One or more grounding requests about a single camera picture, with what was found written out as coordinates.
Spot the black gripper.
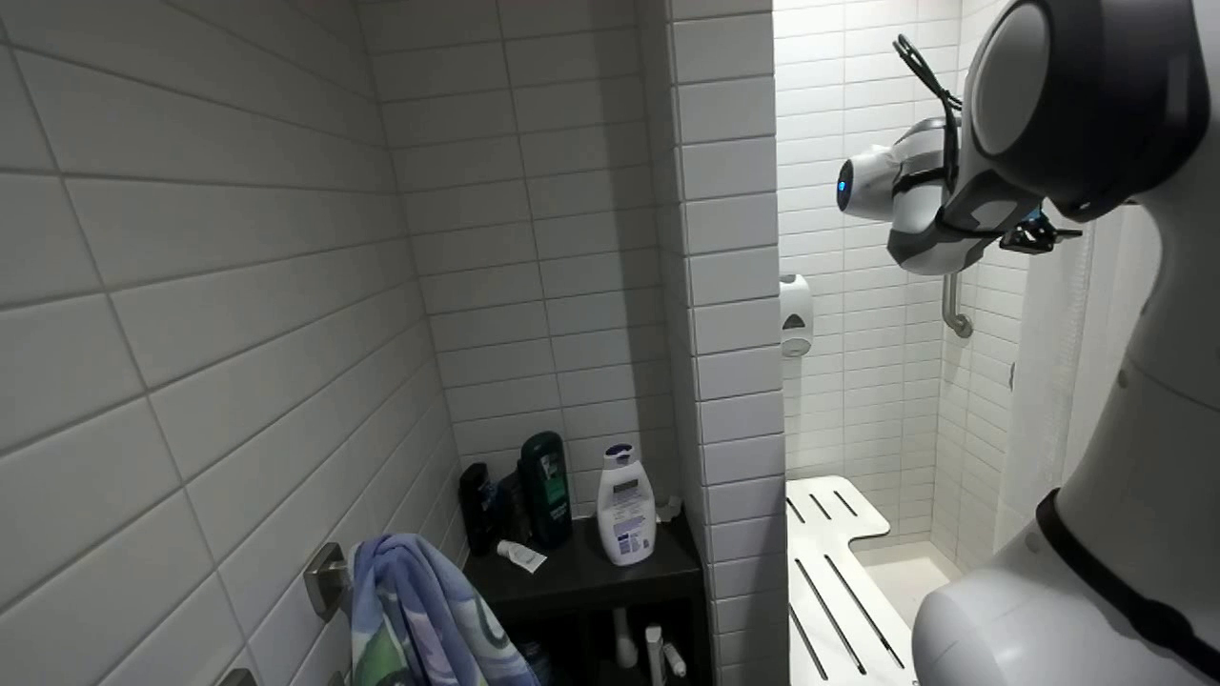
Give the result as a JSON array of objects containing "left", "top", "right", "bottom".
[{"left": 996, "top": 209, "right": 1088, "bottom": 255}]

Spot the steel grab bar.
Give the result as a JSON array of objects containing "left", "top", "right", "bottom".
[{"left": 937, "top": 269, "right": 980, "bottom": 344}]

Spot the white slatted shower bench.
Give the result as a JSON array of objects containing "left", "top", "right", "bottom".
[{"left": 782, "top": 474, "right": 924, "bottom": 686}]

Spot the white lotion pump bottle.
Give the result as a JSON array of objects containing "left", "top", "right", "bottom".
[{"left": 595, "top": 439, "right": 658, "bottom": 572}]

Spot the dark green shampoo bottle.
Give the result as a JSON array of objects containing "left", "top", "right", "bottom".
[{"left": 516, "top": 426, "right": 577, "bottom": 553}]

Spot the white spray bottle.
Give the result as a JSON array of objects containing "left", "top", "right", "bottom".
[{"left": 639, "top": 622, "right": 691, "bottom": 686}]

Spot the dark shelf unit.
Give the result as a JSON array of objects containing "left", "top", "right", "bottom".
[{"left": 460, "top": 507, "right": 715, "bottom": 686}]

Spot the slim white bottle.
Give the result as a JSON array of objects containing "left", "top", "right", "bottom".
[{"left": 610, "top": 605, "right": 639, "bottom": 673}]

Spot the small white tube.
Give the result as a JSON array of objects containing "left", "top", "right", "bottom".
[{"left": 491, "top": 537, "right": 554, "bottom": 577}]

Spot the black bottle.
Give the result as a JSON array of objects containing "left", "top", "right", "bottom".
[{"left": 456, "top": 458, "right": 524, "bottom": 556}]

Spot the blue patterned towel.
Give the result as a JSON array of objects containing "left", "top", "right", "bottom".
[{"left": 347, "top": 529, "right": 545, "bottom": 686}]

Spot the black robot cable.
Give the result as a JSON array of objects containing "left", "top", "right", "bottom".
[{"left": 890, "top": 31, "right": 967, "bottom": 194}]

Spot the white wall soap dispenser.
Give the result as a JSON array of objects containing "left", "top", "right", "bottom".
[{"left": 775, "top": 271, "right": 816, "bottom": 361}]

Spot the metal wall hook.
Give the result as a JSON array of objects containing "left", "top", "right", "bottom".
[{"left": 300, "top": 542, "right": 355, "bottom": 627}]

